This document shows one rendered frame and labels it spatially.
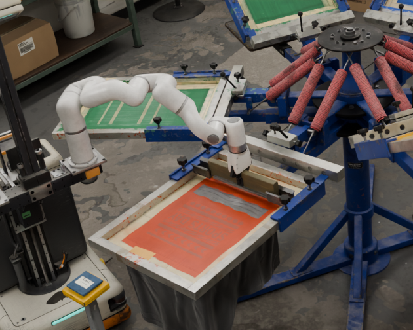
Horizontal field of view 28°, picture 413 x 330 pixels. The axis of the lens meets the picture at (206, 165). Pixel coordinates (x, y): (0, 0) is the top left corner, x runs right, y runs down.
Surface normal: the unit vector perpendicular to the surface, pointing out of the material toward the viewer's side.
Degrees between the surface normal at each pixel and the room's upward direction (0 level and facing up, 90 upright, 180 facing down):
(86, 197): 0
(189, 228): 0
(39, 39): 89
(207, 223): 0
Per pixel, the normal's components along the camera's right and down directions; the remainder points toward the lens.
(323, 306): -0.14, -0.83
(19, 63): 0.75, 0.26
